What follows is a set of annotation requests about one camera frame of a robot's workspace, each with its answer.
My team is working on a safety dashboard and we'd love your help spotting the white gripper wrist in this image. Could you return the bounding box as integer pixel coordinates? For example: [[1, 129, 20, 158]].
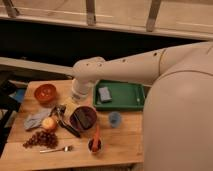
[[64, 79, 94, 116]]

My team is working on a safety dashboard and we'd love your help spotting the bunch of dark grapes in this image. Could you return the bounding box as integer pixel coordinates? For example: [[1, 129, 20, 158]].
[[23, 131, 58, 149]]

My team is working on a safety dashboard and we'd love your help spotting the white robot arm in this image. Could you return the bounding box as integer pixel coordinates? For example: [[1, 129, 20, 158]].
[[69, 41, 213, 171]]

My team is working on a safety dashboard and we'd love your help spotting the black block in bowl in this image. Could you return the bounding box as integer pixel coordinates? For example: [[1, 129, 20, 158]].
[[75, 110, 91, 129]]

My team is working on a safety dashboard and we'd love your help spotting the dark maroon bowl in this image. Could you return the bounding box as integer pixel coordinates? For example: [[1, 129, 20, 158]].
[[70, 106, 97, 132]]

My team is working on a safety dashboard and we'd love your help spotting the red orange bowl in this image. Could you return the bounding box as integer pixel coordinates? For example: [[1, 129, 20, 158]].
[[34, 84, 57, 104]]

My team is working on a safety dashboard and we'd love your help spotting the red yellow apple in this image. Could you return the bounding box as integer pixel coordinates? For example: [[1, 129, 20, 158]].
[[41, 117, 57, 131]]

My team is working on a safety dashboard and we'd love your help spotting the wooden table board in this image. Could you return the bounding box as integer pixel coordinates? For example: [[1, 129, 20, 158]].
[[0, 81, 143, 171]]

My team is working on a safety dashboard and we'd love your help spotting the blue grey sponge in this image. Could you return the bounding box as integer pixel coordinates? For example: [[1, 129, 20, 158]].
[[98, 87, 112, 102]]

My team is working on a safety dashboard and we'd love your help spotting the grey blue cloth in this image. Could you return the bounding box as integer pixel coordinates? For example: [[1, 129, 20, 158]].
[[24, 108, 51, 131]]

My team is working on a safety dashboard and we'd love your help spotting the silver spoon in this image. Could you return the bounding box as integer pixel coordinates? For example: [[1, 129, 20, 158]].
[[40, 145, 73, 153]]

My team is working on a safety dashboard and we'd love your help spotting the blue plastic cup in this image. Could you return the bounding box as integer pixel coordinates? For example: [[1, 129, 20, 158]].
[[108, 111, 122, 128]]

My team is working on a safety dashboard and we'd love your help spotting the orange carrot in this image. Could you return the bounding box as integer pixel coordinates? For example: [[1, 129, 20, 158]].
[[92, 125, 100, 152]]

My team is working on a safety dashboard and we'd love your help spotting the blue object at left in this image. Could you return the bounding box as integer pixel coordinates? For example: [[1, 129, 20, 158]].
[[10, 88, 26, 103]]

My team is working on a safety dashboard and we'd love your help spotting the green plastic tray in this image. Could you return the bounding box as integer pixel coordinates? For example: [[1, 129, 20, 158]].
[[93, 80, 145, 111]]

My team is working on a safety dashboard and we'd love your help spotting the black chair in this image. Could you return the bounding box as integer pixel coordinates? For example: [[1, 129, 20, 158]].
[[0, 71, 20, 156]]

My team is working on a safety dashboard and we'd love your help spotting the black handled metal tool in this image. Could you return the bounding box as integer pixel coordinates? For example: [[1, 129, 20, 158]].
[[51, 105, 81, 138]]

